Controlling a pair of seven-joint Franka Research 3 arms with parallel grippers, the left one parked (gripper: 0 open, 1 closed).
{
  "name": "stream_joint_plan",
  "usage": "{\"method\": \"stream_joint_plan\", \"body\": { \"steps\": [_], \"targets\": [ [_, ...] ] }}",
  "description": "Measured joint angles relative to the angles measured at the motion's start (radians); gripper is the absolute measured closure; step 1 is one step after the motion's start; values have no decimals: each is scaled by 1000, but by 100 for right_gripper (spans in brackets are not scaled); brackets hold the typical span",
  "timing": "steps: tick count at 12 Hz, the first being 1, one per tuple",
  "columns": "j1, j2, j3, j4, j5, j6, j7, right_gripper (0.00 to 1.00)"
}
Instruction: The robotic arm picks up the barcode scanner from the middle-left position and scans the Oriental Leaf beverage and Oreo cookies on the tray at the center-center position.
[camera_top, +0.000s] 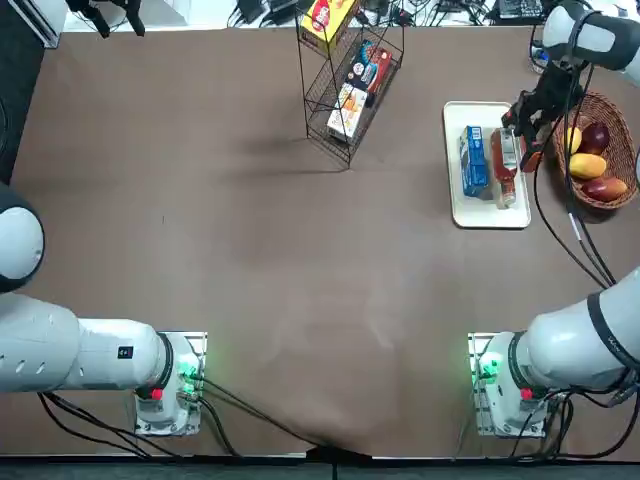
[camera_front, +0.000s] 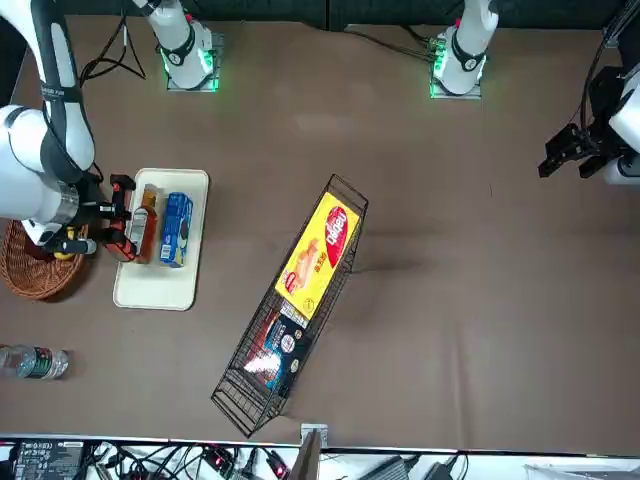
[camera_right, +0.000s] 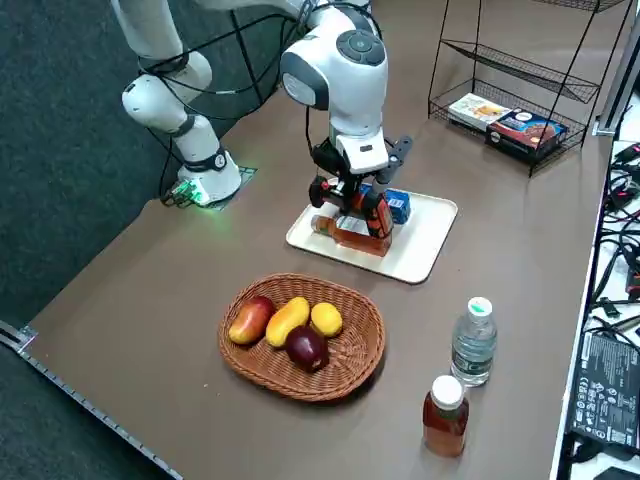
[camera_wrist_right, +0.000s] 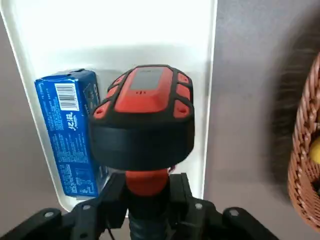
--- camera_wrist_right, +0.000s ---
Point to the long yellow mango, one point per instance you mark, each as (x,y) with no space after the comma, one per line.
(316,150)

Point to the cream plastic tray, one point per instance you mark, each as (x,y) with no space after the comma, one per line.
(125,32)

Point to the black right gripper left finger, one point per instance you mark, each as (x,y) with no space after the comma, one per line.
(82,215)

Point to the blue Oreo cookie box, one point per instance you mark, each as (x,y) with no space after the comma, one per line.
(67,130)

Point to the brown wicker basket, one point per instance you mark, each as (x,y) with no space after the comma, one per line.
(303,175)

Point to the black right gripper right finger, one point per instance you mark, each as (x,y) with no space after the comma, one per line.
(200,217)

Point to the orange and black barcode scanner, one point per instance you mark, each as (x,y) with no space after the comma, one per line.
(140,125)

